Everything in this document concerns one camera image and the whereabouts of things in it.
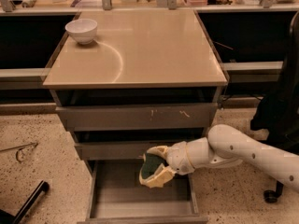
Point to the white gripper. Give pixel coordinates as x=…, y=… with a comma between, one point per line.
x=177, y=157

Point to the green and yellow sponge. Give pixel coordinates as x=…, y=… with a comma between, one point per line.
x=150, y=165

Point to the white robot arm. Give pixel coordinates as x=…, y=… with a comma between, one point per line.
x=224, y=146

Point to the grey open bottom drawer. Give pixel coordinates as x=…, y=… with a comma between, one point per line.
x=117, y=197

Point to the grey middle drawer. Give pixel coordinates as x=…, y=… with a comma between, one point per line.
x=116, y=150

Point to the grey drawer cabinet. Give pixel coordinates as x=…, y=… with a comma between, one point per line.
x=139, y=57

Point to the grey top drawer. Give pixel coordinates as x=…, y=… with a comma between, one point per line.
x=136, y=117

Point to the black office chair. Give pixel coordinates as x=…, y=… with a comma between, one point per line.
x=278, y=110

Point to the white ceramic bowl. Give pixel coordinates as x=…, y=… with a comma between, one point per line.
x=83, y=31

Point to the metal wire tool on floor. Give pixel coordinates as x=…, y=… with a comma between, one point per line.
x=20, y=150

